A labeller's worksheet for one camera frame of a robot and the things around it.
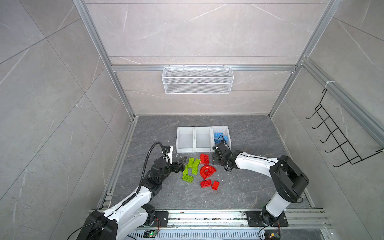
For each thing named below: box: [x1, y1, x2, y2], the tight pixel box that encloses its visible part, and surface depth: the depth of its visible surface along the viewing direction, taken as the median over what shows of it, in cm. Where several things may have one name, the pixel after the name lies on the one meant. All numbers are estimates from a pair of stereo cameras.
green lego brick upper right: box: [191, 158, 201, 175], surface depth 92 cm
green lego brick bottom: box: [181, 174, 194, 183], surface depth 88 cm
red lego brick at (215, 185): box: [212, 180, 220, 191], surface depth 85 cm
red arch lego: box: [200, 165, 217, 180], surface depth 90 cm
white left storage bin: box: [176, 126, 195, 153], surface depth 103 cm
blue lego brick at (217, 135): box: [214, 132, 224, 138], surface depth 109 cm
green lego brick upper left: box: [187, 157, 195, 168], surface depth 94 cm
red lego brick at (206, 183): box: [200, 179, 213, 189], surface depth 86 cm
